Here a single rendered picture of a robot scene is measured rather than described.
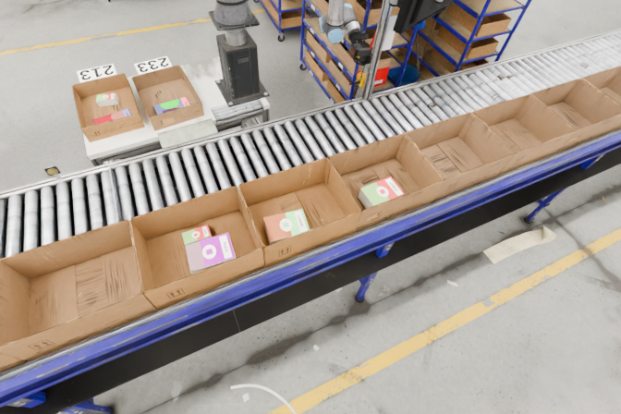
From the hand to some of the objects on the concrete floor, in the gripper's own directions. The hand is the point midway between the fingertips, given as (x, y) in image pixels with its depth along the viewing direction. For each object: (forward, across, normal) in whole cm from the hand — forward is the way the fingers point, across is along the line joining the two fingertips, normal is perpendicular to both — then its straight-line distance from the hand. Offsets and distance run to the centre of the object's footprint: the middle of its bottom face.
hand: (366, 61), depth 205 cm
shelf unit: (-150, -41, -198) cm, 252 cm away
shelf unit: (-23, -41, -124) cm, 133 cm away
